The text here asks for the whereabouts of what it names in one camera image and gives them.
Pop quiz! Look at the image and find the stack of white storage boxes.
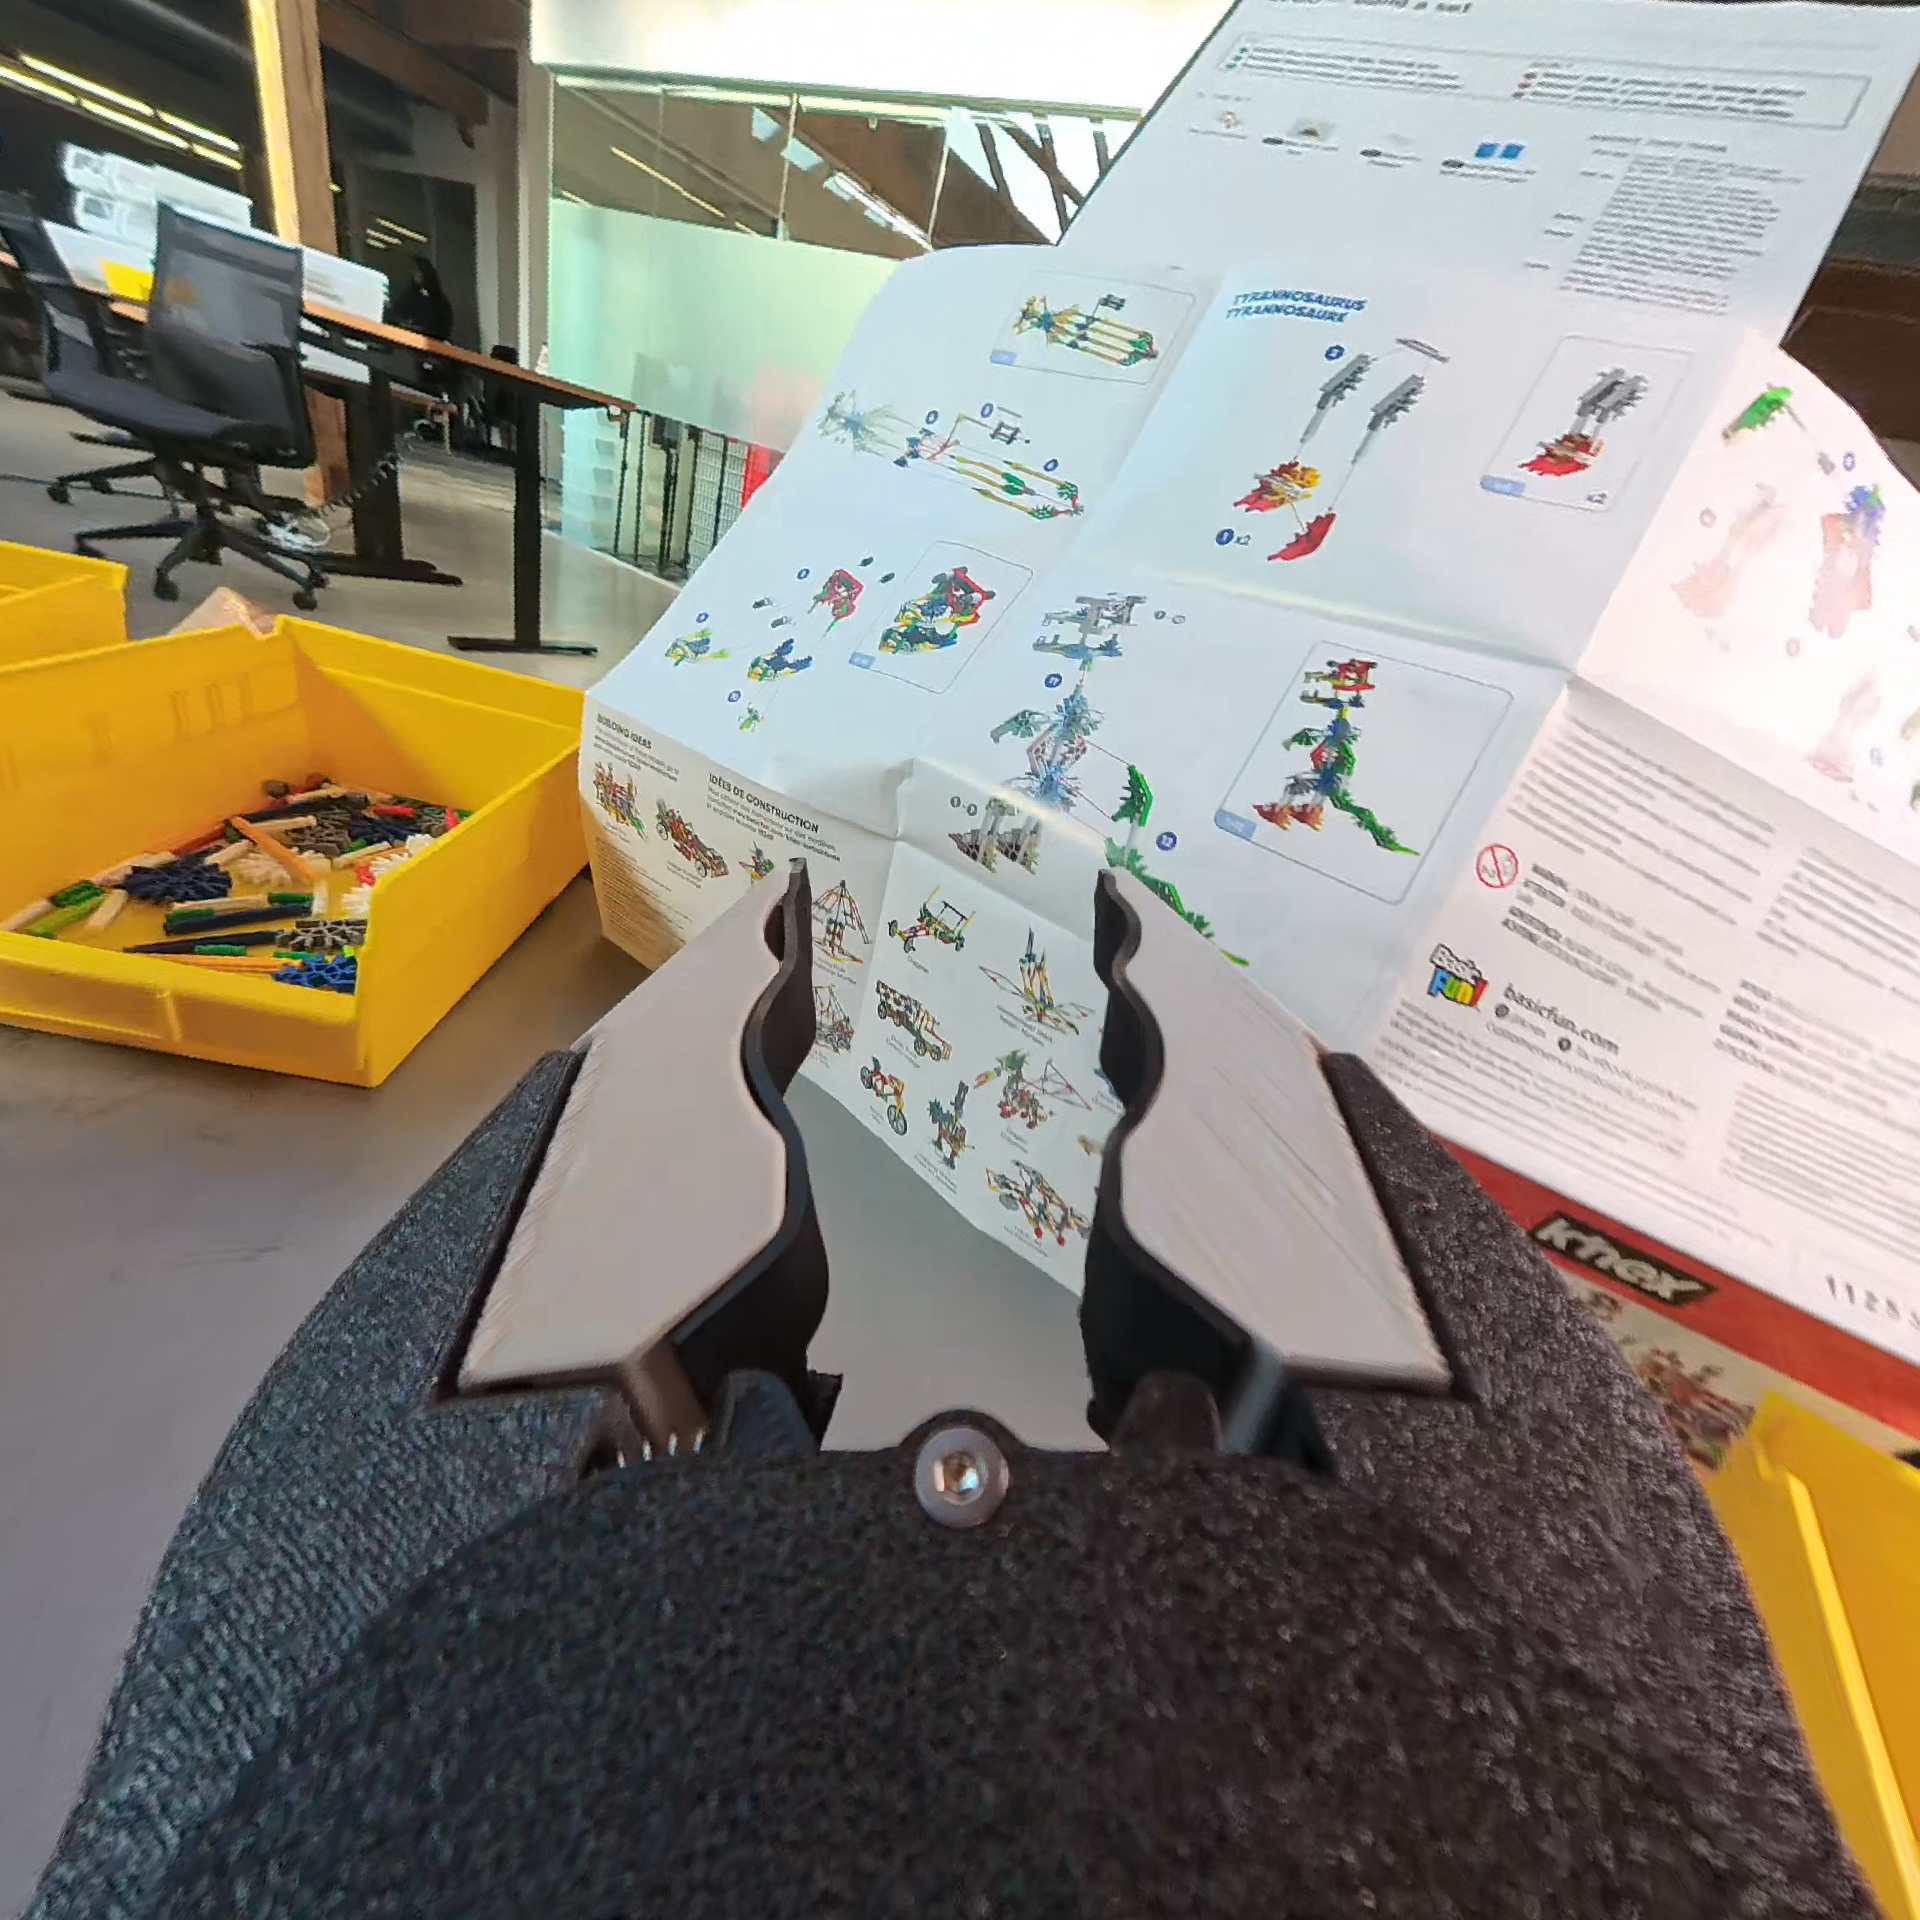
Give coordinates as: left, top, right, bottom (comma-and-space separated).
46, 141, 401, 354

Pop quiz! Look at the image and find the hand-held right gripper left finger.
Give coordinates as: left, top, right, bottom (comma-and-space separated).
458, 855, 832, 1445

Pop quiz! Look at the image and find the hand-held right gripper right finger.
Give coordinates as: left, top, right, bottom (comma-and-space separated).
1080, 866, 1455, 1454

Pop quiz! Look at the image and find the yellow plastic bin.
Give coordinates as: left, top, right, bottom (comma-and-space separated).
0, 615, 591, 1089
0, 539, 131, 666
1711, 1393, 1920, 1920

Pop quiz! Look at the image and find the black wire rack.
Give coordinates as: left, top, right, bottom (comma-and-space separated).
562, 405, 783, 578

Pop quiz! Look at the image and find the printed paper instruction sheet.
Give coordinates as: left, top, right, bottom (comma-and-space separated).
577, 0, 1920, 1478

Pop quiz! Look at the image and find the pile of colourful construction pieces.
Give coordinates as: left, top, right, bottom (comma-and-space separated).
0, 772, 475, 996

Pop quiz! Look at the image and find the wooden support post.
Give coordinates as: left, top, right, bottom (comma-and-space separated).
247, 0, 354, 505

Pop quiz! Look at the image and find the black mesh office chair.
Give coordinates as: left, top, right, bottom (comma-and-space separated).
142, 202, 337, 607
0, 194, 154, 505

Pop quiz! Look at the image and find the wooden top standing desk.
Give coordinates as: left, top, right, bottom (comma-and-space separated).
113, 286, 640, 655

